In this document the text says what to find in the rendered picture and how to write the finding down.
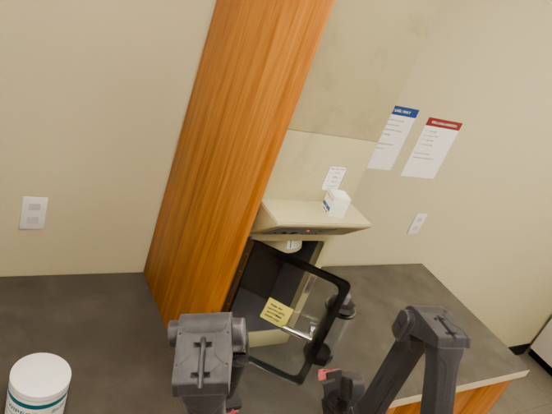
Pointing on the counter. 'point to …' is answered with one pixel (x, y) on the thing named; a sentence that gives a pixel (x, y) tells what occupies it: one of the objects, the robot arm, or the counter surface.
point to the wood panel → (229, 146)
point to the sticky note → (276, 312)
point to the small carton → (336, 203)
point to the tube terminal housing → (315, 176)
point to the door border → (237, 276)
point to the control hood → (305, 218)
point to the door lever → (300, 333)
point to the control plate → (300, 231)
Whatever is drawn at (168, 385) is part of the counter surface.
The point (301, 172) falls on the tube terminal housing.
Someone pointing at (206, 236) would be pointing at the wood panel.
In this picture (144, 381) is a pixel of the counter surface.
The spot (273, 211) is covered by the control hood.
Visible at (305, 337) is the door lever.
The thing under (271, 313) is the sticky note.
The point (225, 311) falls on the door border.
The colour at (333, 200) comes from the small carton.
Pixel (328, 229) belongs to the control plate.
